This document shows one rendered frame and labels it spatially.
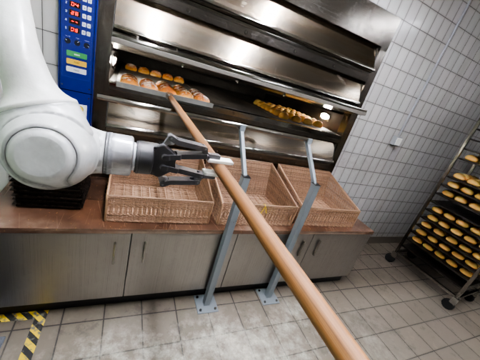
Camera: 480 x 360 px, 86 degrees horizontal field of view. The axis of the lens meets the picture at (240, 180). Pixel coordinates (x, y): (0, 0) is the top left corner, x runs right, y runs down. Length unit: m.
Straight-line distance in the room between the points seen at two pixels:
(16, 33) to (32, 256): 1.19
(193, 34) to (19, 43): 1.31
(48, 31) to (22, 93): 1.28
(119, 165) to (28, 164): 0.22
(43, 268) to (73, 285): 0.18
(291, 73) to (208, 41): 0.61
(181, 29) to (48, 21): 0.63
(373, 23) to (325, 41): 0.42
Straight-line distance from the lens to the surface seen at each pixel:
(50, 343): 1.75
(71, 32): 1.68
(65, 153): 0.39
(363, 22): 2.29
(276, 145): 2.05
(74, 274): 1.62
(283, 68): 1.93
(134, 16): 1.69
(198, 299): 1.90
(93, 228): 1.42
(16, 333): 1.82
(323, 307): 0.36
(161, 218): 1.46
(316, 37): 2.04
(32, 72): 0.47
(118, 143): 0.59
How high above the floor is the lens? 1.43
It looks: 22 degrees down
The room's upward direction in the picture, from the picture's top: 17 degrees clockwise
